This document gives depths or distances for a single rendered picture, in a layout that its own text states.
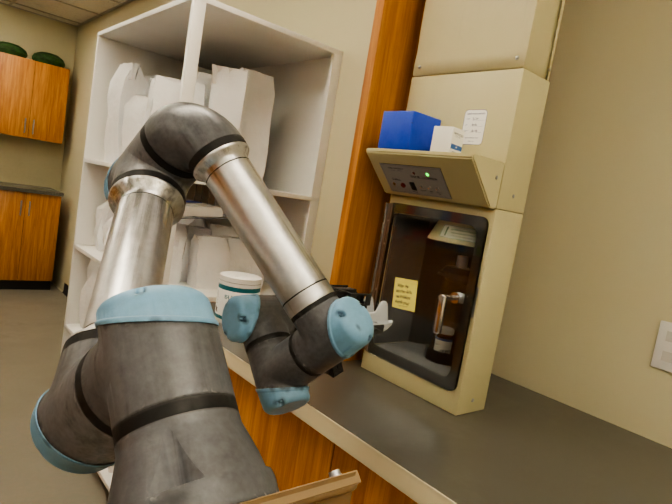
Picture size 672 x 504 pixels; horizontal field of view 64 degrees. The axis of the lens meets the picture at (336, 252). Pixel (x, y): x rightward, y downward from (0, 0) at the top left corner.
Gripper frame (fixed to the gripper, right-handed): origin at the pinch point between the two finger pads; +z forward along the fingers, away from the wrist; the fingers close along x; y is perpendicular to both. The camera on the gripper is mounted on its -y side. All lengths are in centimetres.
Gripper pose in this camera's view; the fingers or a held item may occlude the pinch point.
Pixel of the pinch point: (384, 324)
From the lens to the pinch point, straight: 109.1
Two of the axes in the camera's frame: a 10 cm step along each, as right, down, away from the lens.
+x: -6.3, -1.9, 7.5
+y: 1.7, -9.8, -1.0
